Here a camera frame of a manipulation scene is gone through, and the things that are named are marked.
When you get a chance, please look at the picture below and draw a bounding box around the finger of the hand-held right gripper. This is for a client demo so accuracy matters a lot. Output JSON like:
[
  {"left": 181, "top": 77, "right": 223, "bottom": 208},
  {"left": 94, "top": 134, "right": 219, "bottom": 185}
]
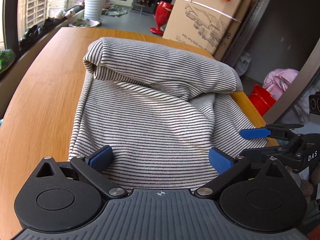
[
  {"left": 239, "top": 146, "right": 302, "bottom": 167},
  {"left": 239, "top": 123, "right": 304, "bottom": 141}
]

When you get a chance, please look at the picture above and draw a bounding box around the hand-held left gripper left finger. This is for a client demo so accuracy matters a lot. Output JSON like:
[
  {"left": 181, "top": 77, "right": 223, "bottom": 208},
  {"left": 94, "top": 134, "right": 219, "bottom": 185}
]
[{"left": 36, "top": 145, "right": 128, "bottom": 199}]

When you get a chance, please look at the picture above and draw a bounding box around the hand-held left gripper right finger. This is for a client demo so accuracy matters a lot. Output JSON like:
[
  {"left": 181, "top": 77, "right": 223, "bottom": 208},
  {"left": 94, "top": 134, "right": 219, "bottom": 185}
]
[{"left": 195, "top": 147, "right": 288, "bottom": 199}]

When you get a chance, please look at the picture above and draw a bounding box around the striped grey white garment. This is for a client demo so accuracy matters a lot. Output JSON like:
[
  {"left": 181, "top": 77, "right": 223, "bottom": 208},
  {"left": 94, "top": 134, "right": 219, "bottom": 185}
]
[{"left": 67, "top": 37, "right": 269, "bottom": 192}]

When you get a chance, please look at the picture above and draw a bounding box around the person's right hand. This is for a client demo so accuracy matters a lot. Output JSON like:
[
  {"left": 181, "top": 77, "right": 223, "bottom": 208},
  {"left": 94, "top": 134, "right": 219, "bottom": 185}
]
[{"left": 299, "top": 178, "right": 316, "bottom": 202}]

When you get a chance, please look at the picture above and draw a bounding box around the red plastic bucket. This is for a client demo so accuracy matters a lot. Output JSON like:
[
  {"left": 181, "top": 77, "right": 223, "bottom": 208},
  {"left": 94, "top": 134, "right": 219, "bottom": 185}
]
[{"left": 248, "top": 84, "right": 277, "bottom": 117}]

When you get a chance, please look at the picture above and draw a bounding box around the pink bag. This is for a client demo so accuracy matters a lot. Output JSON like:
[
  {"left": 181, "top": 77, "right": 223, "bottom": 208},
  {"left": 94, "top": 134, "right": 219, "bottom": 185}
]
[{"left": 262, "top": 68, "right": 300, "bottom": 101}]

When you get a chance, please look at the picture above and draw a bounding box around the white plastic bag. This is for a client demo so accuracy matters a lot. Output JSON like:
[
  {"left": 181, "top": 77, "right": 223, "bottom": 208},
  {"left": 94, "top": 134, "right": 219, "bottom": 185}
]
[{"left": 233, "top": 52, "right": 252, "bottom": 77}]

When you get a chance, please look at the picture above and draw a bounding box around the printed cardboard box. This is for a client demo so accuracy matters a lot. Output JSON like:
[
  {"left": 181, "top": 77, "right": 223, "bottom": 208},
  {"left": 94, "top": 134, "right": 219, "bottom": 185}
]
[{"left": 162, "top": 0, "right": 253, "bottom": 61}]

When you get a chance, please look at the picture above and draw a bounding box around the pink basin with greens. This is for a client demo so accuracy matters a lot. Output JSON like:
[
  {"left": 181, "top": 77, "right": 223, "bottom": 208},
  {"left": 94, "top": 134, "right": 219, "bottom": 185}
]
[{"left": 68, "top": 18, "right": 100, "bottom": 28}]

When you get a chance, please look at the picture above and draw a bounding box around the green leafy vegetable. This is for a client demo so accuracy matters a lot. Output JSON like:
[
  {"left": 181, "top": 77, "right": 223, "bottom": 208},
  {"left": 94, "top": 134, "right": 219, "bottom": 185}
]
[{"left": 0, "top": 49, "right": 16, "bottom": 71}]

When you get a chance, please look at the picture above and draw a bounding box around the black leather shoe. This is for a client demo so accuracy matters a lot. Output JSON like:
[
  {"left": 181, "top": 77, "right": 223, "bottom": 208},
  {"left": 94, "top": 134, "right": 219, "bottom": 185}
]
[
  {"left": 37, "top": 17, "right": 57, "bottom": 33},
  {"left": 18, "top": 25, "right": 38, "bottom": 46}
]

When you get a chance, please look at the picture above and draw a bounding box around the red goblet-shaped vase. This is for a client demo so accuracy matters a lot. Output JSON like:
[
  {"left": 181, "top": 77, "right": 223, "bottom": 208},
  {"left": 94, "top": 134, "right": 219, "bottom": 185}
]
[{"left": 149, "top": 1, "right": 174, "bottom": 36}]

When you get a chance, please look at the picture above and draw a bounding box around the green crumpled cloth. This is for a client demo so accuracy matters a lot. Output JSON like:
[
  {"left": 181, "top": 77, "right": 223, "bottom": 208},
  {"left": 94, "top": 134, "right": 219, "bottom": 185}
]
[{"left": 104, "top": 4, "right": 128, "bottom": 18}]

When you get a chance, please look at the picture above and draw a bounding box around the pair of light slippers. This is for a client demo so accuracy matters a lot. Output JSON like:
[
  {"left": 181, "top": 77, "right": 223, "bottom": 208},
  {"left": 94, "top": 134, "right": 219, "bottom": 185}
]
[{"left": 53, "top": 7, "right": 76, "bottom": 20}]

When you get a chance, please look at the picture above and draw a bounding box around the white ribbed plant pot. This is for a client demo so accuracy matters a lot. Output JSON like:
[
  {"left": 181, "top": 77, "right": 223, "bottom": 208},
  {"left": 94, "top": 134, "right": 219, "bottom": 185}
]
[{"left": 83, "top": 0, "right": 108, "bottom": 21}]

